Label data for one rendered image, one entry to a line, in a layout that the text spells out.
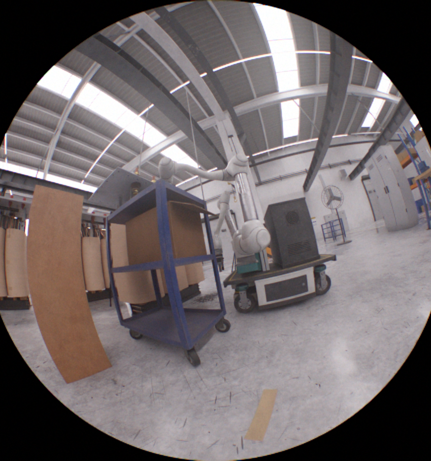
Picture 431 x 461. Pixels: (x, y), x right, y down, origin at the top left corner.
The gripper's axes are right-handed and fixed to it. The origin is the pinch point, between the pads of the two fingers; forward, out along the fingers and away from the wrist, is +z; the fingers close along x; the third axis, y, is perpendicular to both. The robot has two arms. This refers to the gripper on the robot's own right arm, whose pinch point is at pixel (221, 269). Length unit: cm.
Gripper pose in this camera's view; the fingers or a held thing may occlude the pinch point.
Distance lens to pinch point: 161.2
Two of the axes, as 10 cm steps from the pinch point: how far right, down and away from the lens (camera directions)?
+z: 1.8, 9.7, -1.8
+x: 2.4, 1.3, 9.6
